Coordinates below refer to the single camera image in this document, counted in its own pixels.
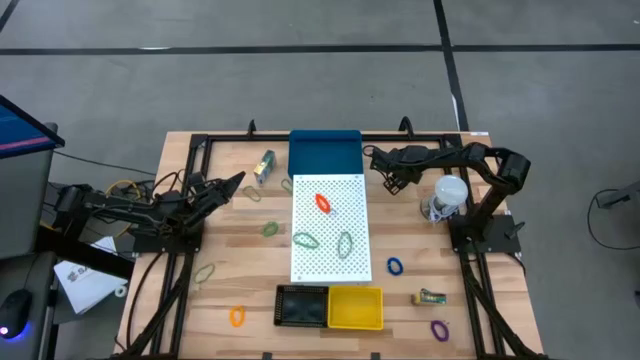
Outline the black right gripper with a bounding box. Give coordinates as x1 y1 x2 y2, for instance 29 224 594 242
368 144 433 197

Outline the white printed paper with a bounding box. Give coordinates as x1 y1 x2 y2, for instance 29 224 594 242
53 236 129 316

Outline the black slotted plastic basket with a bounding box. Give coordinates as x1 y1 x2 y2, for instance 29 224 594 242
273 284 331 329

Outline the green card pack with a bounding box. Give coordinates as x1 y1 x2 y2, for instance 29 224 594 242
410 288 448 307

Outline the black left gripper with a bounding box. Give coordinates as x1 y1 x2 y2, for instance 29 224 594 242
182 171 247 227

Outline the white light bulb with socket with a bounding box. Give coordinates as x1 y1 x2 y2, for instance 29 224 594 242
420 174 470 224

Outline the computer monitor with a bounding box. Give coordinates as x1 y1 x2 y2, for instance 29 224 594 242
0 94 66 160

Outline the black computer mouse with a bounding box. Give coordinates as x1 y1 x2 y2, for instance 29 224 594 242
0 288 34 341

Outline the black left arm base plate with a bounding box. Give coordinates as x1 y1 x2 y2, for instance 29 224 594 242
132 219 205 255

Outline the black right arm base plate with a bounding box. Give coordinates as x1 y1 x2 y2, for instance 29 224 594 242
448 213 522 255

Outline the dark grey desk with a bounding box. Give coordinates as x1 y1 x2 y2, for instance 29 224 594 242
0 249 59 360

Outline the yellow card pack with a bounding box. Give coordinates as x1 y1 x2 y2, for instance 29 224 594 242
253 149 278 185

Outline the yellow cable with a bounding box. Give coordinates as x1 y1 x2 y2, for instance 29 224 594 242
103 179 144 239

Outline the yellow slotted plastic basket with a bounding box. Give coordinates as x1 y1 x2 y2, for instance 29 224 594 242
327 285 385 332

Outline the black metal table frame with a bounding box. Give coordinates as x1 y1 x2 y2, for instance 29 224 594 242
112 116 549 360

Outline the black support bar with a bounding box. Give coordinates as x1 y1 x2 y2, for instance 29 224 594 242
33 225 137 280

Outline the purple rubber band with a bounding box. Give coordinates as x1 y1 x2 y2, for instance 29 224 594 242
430 319 450 343

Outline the thin black floor cable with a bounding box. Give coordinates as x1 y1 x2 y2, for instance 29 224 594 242
52 149 157 177

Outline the grey stand leg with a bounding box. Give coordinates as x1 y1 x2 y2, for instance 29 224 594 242
594 179 640 210

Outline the white perforated metal riser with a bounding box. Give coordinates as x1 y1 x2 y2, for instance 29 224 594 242
290 173 374 285

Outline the blue plastic bin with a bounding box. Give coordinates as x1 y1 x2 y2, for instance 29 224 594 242
288 129 364 177

